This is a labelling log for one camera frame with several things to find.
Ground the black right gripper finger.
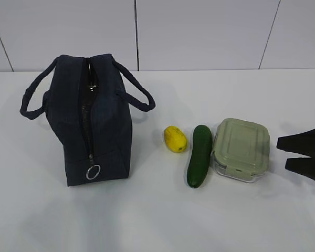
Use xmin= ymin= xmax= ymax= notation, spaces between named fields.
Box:
xmin=276 ymin=129 xmax=315 ymax=158
xmin=285 ymin=157 xmax=315 ymax=181

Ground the glass container with green lid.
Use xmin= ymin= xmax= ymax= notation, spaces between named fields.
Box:
xmin=213 ymin=118 xmax=270 ymax=183

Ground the green cucumber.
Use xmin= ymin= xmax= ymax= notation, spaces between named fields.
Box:
xmin=186 ymin=125 xmax=213 ymax=188

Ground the yellow lemon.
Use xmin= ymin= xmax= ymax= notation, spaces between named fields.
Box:
xmin=164 ymin=125 xmax=187 ymax=153

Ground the navy blue lunch bag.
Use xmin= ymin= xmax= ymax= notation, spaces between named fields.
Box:
xmin=20 ymin=54 xmax=155 ymax=186

